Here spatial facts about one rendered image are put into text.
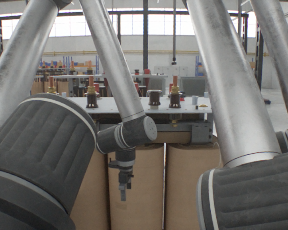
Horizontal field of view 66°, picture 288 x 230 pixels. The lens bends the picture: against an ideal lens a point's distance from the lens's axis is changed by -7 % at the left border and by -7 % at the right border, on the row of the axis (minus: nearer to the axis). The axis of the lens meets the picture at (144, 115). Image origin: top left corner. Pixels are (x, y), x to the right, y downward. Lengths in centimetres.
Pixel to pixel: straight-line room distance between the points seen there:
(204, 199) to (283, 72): 67
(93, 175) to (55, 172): 131
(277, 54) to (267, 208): 67
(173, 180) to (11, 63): 131
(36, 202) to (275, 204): 38
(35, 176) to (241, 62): 54
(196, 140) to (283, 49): 89
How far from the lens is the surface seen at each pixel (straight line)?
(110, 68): 96
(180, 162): 165
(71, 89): 343
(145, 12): 1013
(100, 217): 192
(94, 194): 179
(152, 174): 166
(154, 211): 182
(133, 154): 122
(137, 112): 95
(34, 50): 91
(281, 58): 100
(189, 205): 180
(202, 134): 163
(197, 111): 144
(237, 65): 65
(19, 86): 80
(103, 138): 103
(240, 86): 60
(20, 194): 36
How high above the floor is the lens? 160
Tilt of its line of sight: 11 degrees down
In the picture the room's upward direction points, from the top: straight up
